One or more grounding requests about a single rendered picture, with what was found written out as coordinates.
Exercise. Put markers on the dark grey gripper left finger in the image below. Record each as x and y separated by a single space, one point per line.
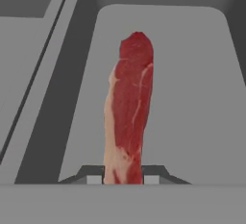
93 171

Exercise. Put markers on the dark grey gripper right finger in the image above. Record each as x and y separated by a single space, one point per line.
155 171

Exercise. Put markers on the raw red steak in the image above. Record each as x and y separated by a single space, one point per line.
129 106

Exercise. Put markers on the grey tupperware container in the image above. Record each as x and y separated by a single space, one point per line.
192 99

